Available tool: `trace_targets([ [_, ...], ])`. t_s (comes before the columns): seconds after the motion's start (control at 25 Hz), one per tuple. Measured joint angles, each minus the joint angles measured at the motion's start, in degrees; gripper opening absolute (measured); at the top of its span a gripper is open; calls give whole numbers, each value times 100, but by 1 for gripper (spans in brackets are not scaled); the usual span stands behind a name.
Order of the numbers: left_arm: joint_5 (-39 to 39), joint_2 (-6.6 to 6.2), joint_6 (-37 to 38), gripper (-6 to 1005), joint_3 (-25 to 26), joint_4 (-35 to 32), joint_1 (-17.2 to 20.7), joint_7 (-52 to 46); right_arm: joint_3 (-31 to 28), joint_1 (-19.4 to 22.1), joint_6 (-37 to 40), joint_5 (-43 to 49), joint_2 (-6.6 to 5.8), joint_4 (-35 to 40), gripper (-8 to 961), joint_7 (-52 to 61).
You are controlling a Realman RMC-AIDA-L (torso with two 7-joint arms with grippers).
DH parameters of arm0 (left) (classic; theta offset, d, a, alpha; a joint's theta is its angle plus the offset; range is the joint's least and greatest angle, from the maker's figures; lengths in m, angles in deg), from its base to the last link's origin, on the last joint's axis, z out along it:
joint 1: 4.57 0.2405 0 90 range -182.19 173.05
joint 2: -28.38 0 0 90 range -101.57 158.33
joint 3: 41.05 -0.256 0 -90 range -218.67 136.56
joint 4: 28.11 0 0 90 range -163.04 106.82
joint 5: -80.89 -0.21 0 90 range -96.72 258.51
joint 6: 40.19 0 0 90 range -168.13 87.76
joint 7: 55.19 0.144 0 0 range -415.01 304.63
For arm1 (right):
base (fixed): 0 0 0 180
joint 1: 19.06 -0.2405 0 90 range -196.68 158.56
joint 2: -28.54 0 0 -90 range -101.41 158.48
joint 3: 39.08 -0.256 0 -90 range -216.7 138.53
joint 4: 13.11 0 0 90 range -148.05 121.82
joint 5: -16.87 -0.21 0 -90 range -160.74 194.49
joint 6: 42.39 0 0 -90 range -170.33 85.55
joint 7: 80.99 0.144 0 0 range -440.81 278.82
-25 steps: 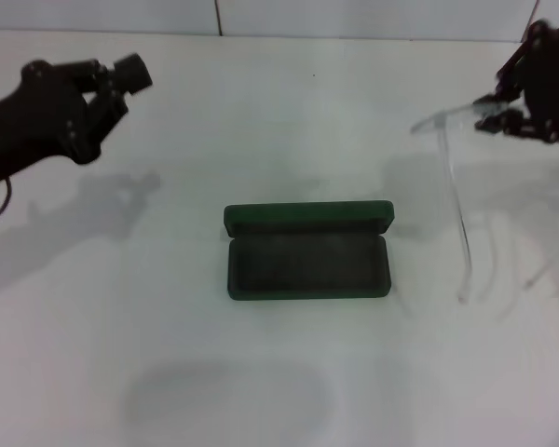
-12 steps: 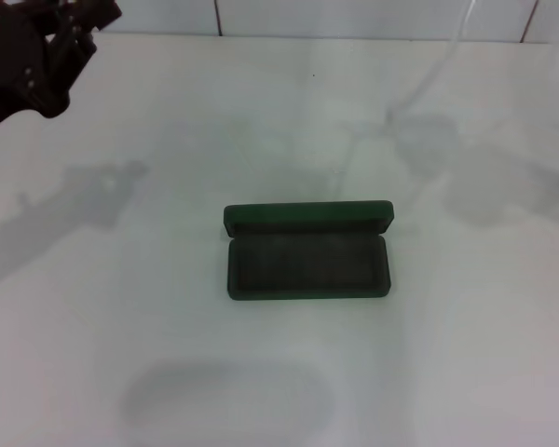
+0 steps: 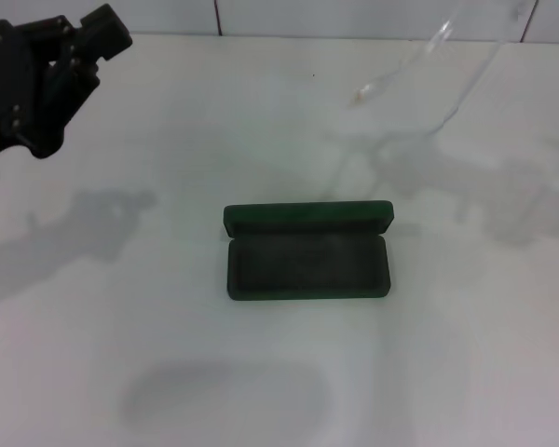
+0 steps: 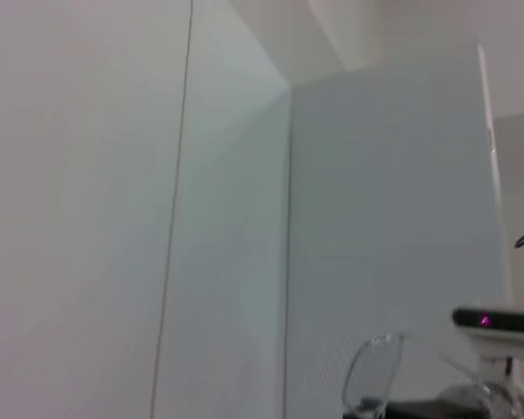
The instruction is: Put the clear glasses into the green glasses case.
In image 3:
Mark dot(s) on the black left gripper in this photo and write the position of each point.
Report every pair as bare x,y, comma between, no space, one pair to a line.
14,93

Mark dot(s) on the clear plastic glasses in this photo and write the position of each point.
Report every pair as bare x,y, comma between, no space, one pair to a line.
363,93

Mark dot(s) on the green glasses case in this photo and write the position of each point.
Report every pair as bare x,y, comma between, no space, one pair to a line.
307,274

